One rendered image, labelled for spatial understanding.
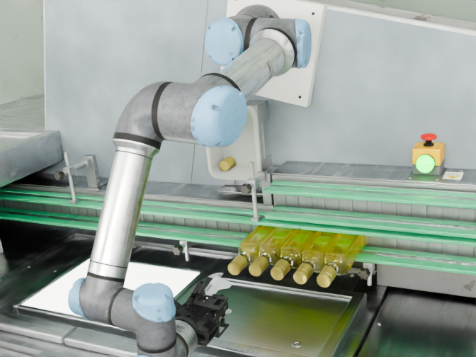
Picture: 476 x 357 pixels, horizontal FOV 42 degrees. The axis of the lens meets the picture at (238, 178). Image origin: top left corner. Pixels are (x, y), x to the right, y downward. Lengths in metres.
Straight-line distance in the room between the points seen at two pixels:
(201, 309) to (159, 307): 0.22
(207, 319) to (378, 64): 0.81
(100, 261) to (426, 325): 0.81
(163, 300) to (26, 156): 1.14
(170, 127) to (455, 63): 0.79
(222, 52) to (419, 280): 0.78
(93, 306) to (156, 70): 0.96
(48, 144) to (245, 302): 0.96
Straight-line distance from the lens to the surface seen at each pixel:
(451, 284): 1.70
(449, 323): 1.62
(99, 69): 2.10
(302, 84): 1.73
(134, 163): 1.21
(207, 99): 1.14
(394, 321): 1.61
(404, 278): 1.72
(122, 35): 2.02
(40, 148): 2.21
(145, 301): 1.13
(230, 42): 1.54
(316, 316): 1.56
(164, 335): 1.17
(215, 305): 1.33
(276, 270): 1.49
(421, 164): 1.61
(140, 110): 1.20
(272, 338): 1.49
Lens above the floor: 2.37
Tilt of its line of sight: 58 degrees down
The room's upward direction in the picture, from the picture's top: 126 degrees counter-clockwise
